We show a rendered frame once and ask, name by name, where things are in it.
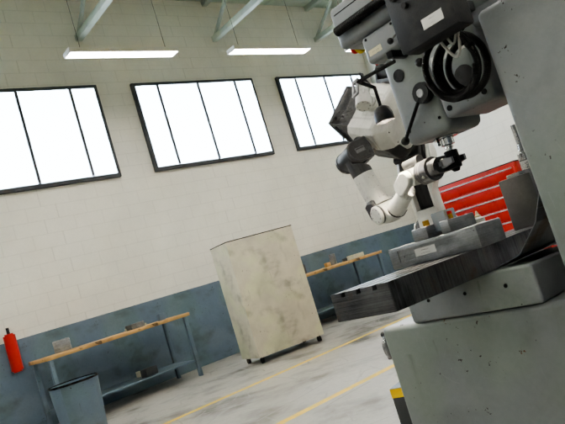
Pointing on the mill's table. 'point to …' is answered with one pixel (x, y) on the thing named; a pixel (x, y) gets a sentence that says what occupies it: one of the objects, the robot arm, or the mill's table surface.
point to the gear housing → (375, 48)
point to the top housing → (351, 39)
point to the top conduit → (358, 17)
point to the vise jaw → (425, 233)
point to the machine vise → (449, 241)
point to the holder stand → (520, 198)
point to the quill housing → (431, 112)
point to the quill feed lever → (421, 95)
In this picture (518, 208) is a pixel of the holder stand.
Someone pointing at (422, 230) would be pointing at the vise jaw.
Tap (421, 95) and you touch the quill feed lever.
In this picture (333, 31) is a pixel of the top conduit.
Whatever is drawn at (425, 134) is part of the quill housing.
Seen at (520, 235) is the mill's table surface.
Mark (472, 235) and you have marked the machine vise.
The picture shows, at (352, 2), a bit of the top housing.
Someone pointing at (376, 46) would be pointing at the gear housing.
